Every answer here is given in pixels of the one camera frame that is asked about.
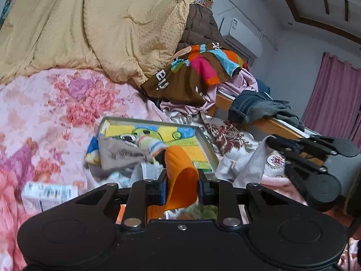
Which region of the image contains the brown padded jacket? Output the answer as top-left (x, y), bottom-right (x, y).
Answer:
top-left (176, 3), bottom-right (229, 54)

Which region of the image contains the grey garment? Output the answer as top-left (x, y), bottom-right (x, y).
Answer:
top-left (251, 99), bottom-right (305, 132)

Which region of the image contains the cream patterned blanket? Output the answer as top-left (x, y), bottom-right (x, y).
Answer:
top-left (169, 110), bottom-right (311, 206)

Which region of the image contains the white air conditioner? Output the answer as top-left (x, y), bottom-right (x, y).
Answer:
top-left (219, 17), bottom-right (263, 60)

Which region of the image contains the metal tray with cartoon print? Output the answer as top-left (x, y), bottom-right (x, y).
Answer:
top-left (97, 116), bottom-right (220, 175)

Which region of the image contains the colourful brown garment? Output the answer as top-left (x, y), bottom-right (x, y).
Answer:
top-left (140, 42), bottom-right (249, 106)

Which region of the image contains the blue and yellow cloth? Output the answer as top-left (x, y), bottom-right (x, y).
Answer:
top-left (85, 135), bottom-right (102, 166)

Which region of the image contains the grey drawstring pouch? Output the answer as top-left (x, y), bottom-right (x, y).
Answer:
top-left (97, 137), bottom-right (154, 171)

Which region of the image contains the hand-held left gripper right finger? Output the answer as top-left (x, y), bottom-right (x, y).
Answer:
top-left (197, 170), bottom-right (288, 228)

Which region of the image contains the pink curtain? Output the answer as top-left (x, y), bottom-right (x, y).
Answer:
top-left (302, 52), bottom-right (361, 147)

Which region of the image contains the yellow quilt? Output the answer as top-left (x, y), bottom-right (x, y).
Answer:
top-left (0, 0), bottom-right (195, 88)

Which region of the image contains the teal wall poster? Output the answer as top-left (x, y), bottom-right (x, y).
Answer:
top-left (0, 0), bottom-right (21, 26)

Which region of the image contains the small white box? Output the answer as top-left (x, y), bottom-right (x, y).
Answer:
top-left (22, 182), bottom-right (76, 213)

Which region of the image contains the light grey cloth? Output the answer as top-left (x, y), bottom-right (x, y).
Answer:
top-left (216, 138), bottom-right (273, 188)

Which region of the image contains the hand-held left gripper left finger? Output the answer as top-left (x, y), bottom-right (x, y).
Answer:
top-left (73, 169), bottom-right (167, 228)

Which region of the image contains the orange fabric band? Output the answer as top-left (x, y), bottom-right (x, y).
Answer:
top-left (148, 145), bottom-right (199, 218)

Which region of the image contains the pink floral bed sheet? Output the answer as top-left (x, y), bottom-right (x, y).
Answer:
top-left (0, 68), bottom-right (175, 271)

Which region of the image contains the wooden bed rail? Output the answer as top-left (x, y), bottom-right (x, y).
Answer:
top-left (207, 93), bottom-right (325, 164)

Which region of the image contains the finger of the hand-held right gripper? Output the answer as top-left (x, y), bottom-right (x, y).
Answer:
top-left (266, 135), bottom-right (336, 156)
top-left (282, 151), bottom-right (328, 192)

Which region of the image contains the striped sock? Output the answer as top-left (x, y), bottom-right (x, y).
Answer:
top-left (135, 134), bottom-right (168, 164)

